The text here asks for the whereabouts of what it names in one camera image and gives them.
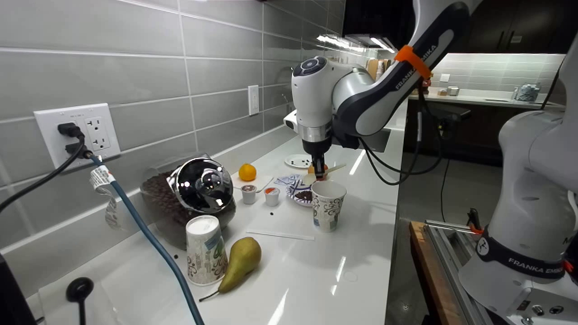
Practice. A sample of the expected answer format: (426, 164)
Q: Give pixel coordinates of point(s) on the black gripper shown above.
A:
(316, 150)

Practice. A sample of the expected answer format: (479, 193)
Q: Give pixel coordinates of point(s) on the floral paper cup upright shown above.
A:
(327, 200)

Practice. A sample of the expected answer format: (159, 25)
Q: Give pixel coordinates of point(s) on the blue patterned paper bowl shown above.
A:
(300, 193)

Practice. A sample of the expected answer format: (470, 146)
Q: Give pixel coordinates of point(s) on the small cup red content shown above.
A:
(271, 195)

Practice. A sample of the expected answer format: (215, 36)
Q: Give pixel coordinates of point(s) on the small cup dark content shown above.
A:
(247, 193)

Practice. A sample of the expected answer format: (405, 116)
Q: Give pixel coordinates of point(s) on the floral paper cup upside down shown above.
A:
(204, 249)

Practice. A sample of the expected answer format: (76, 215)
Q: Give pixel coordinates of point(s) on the small white plate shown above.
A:
(298, 161)

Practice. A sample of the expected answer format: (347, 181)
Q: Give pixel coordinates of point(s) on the white sugar packets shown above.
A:
(289, 179)

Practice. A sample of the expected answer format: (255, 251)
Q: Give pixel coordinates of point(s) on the white napkin sheet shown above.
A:
(287, 220)

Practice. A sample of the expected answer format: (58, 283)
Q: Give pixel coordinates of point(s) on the orange fruit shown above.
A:
(246, 172)

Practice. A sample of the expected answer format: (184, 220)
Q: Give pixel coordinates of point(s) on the green pear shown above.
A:
(244, 258)

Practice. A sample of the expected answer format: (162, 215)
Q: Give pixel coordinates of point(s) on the shiny metal kettle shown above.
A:
(200, 184)

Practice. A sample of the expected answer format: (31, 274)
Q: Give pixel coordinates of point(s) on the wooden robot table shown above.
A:
(441, 293)

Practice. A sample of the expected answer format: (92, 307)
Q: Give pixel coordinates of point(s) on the white wall outlet far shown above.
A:
(253, 99)

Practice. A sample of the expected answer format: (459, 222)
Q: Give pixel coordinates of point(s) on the white wall outlet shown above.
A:
(61, 130)
(253, 99)

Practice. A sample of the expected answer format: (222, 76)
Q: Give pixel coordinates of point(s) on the white wall outlet left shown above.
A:
(61, 130)

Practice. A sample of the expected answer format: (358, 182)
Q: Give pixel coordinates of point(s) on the black suction cup mount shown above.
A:
(78, 291)

